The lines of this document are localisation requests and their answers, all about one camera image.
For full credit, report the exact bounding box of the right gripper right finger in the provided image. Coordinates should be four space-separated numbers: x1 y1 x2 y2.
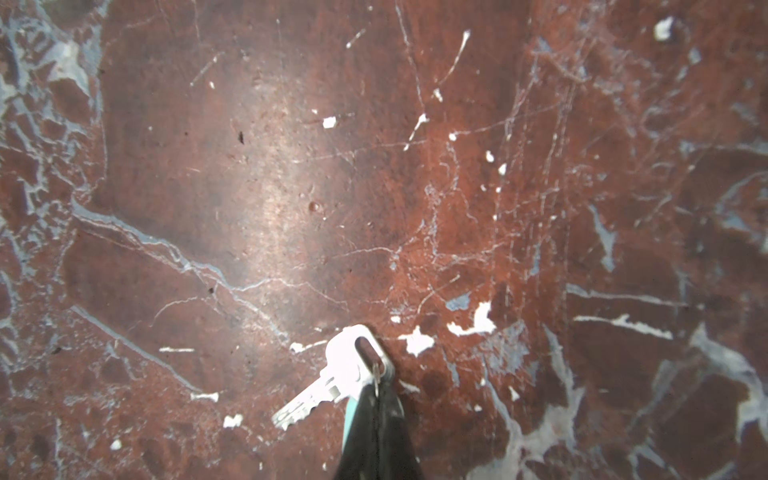
377 382 425 480

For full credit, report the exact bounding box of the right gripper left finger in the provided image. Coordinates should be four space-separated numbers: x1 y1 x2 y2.
334 385 380 480

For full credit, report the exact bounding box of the silver key mint cap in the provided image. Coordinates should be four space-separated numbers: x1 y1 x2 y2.
271 324 396 441

